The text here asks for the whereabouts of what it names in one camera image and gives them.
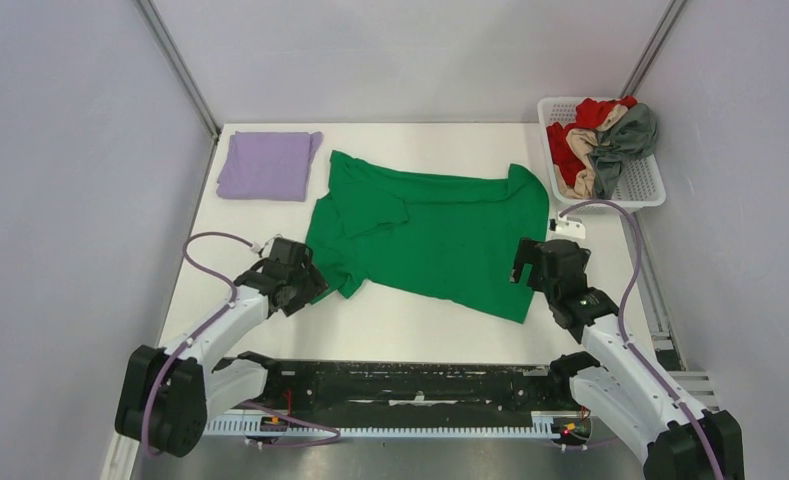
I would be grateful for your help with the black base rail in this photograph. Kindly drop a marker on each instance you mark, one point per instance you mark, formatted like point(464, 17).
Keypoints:
point(385, 395)

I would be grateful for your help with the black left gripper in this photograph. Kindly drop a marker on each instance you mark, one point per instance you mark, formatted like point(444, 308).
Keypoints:
point(314, 285)

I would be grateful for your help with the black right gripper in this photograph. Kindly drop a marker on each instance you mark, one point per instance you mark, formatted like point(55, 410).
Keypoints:
point(526, 254)

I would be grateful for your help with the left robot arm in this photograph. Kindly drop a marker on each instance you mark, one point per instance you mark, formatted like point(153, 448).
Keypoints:
point(171, 392)

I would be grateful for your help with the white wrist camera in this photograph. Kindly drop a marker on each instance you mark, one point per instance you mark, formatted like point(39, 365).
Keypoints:
point(568, 228)
point(263, 249)

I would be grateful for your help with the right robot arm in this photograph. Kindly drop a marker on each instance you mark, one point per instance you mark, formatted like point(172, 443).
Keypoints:
point(671, 433)

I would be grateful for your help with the beige t-shirt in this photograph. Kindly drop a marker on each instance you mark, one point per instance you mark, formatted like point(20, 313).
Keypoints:
point(579, 159)

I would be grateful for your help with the white cable duct strip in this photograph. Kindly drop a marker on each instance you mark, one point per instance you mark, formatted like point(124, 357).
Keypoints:
point(251, 423)

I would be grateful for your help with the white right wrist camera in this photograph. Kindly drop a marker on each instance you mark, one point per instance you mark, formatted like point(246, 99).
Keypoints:
point(568, 228)

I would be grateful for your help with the green t-shirt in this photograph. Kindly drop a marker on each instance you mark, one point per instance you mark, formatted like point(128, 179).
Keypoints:
point(447, 237)

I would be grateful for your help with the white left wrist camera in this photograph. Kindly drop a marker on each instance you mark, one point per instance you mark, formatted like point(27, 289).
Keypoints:
point(263, 249)

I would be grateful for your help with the grey t-shirt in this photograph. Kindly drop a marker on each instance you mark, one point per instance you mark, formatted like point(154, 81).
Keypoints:
point(633, 137)

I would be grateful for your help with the red t-shirt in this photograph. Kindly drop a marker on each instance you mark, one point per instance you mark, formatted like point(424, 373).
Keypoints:
point(566, 152)

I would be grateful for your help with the white plastic laundry basket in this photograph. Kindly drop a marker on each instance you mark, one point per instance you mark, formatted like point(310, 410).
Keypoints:
point(640, 184)

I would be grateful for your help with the folded purple t-shirt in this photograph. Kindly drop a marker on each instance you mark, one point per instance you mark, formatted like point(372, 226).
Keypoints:
point(272, 166)

